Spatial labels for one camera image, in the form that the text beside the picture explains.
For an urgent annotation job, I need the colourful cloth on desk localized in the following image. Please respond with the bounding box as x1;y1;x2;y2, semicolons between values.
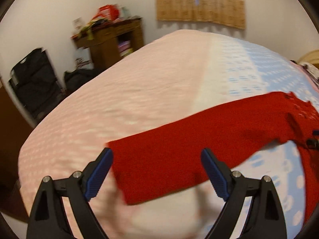
75;18;109;40

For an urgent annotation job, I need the dark wooden desk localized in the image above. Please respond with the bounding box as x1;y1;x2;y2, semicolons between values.
71;16;144;72

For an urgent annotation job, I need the grey white patterned pillow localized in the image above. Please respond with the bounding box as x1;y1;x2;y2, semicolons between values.
301;62;319;80

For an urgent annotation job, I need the red gift bag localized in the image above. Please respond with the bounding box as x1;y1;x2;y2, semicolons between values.
95;4;119;21

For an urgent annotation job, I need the cream wooden headboard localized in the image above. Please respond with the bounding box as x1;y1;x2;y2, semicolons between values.
297;50;319;68

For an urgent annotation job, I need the pink patterned bed cover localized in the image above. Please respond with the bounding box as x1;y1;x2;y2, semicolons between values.
18;30;221;238

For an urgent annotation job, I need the beige floral window curtain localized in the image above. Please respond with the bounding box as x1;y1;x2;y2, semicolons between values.
156;0;246;30

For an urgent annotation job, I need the white printed paper bag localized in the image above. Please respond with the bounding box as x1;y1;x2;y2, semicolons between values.
75;48;94;70

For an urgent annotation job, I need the black folding chair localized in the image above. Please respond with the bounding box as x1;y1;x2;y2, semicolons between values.
9;48;66;123

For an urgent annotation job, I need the red embroidered knit sweater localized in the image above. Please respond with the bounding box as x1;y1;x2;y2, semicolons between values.
108;92;318;218

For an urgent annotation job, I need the black bag on floor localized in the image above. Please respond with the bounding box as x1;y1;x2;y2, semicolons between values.
64;69;99;95

